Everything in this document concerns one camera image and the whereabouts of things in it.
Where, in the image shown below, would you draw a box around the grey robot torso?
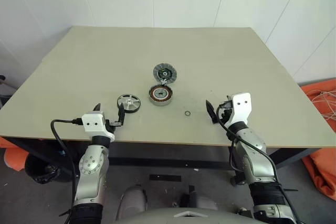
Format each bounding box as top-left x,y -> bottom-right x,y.
110,207 -> 255,224

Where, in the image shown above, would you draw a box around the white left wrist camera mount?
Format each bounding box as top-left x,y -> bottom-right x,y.
81,113 -> 116,141

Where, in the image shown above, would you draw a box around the grey rounded shell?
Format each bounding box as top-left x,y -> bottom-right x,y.
196,196 -> 219,211
117,185 -> 148,219

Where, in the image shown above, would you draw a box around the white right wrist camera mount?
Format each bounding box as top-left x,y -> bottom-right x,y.
226,92 -> 253,130

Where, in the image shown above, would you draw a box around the motor stator housing copper windings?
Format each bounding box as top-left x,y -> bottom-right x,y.
148,83 -> 174,107

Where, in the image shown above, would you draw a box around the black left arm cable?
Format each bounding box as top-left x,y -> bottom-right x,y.
50,118 -> 83,209

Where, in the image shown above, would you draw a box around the black table frame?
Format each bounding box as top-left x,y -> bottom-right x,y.
0,136 -> 316,173

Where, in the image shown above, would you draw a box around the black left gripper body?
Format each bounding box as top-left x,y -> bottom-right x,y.
104,119 -> 119,134

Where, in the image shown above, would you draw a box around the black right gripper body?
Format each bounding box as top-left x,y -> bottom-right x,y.
216,100 -> 234,125

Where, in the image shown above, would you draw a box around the large orange fabric sheet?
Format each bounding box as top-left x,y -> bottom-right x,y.
300,77 -> 336,196

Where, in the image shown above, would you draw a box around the black trash bag bin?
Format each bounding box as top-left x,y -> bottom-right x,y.
25,153 -> 62,184

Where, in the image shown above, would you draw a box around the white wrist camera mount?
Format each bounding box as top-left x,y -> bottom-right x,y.
226,92 -> 253,130
81,113 -> 116,141

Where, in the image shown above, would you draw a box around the grey motor cover circuit board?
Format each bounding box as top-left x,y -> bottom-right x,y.
153,62 -> 178,84

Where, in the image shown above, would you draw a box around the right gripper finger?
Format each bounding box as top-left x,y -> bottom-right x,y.
205,99 -> 219,125

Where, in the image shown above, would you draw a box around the white cord bundle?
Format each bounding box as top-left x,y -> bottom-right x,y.
307,89 -> 336,121

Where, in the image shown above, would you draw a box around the silver spoked wheel disc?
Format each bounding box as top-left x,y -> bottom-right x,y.
116,94 -> 141,112

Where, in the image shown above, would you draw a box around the black table caster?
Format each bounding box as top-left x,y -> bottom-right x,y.
230,174 -> 245,187

